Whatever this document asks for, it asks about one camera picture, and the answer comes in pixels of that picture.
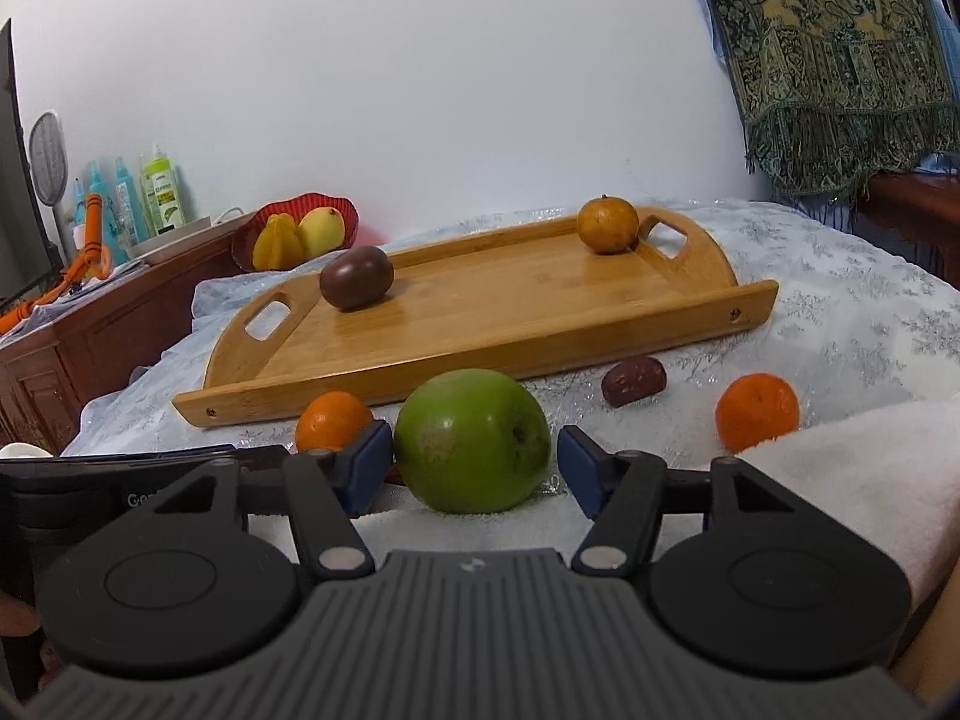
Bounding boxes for dark purple passion fruit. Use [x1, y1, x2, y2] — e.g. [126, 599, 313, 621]
[319, 244, 395, 312]

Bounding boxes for white electric fly swatter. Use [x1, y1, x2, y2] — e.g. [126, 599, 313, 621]
[28, 111, 77, 263]

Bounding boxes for white towel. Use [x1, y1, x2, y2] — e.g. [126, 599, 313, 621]
[244, 401, 960, 620]

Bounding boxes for black monitor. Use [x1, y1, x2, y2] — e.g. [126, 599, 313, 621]
[0, 17, 65, 302]

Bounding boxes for brown wooden cabinet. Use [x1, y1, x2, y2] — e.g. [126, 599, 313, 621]
[0, 210, 260, 455]

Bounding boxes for papers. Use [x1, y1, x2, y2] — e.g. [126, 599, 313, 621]
[22, 259, 148, 316]

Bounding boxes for person's bare leg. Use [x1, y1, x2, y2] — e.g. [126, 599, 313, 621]
[889, 562, 960, 700]

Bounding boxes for orange mandarin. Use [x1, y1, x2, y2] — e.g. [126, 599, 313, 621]
[715, 373, 801, 454]
[294, 391, 374, 455]

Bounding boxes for wooden bamboo tray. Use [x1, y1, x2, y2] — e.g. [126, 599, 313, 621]
[171, 204, 781, 430]

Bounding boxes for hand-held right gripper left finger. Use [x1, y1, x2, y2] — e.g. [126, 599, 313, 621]
[150, 420, 395, 583]

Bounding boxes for red fruit bowl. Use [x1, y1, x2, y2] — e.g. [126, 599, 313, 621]
[231, 193, 361, 272]

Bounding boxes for green apple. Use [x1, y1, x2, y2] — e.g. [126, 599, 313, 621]
[393, 369, 552, 515]

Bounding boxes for brownish orange tangerine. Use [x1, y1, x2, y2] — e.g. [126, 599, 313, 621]
[576, 195, 641, 254]

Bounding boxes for dried red date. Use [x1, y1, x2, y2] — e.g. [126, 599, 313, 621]
[601, 357, 668, 410]

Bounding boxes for green label spray bottle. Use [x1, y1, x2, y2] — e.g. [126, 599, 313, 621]
[140, 142, 187, 237]

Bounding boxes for silver snowflake tablecloth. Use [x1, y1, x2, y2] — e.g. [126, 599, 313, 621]
[64, 199, 960, 500]

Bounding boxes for dark brown wooden furniture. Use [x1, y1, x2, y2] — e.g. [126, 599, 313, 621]
[855, 172, 960, 287]

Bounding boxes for green gold patterned shawl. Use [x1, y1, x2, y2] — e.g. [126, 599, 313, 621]
[694, 0, 960, 200]

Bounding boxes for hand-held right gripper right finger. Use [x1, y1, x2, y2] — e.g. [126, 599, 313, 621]
[556, 424, 817, 580]

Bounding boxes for yellow mango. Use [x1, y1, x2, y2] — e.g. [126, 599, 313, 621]
[298, 206, 347, 260]

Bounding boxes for yellow starfruit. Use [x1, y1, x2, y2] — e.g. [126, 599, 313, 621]
[252, 214, 307, 272]

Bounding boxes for orange tool with cord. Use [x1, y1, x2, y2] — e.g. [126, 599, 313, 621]
[0, 193, 114, 335]

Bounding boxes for white flat box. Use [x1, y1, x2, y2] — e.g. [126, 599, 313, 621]
[139, 216, 215, 266]

